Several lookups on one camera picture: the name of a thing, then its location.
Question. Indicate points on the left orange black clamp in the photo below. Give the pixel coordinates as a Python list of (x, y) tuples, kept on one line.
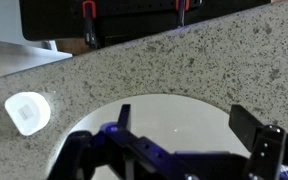
[(89, 15)]

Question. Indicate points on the black perforated board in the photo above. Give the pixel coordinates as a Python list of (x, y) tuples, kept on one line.
[(59, 19)]

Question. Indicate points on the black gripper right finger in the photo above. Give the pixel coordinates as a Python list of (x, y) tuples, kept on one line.
[(244, 125)]

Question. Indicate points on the white plastic lid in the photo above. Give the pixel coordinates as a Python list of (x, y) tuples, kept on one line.
[(29, 111)]

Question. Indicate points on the right orange black clamp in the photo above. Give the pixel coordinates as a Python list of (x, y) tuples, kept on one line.
[(181, 6)]

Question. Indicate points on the orange black clamp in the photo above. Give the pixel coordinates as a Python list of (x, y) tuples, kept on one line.
[(89, 15), (181, 6)]

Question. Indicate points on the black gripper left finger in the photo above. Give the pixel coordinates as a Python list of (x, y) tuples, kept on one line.
[(124, 119)]

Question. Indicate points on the round sink basin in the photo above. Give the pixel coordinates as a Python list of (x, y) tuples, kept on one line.
[(171, 138)]

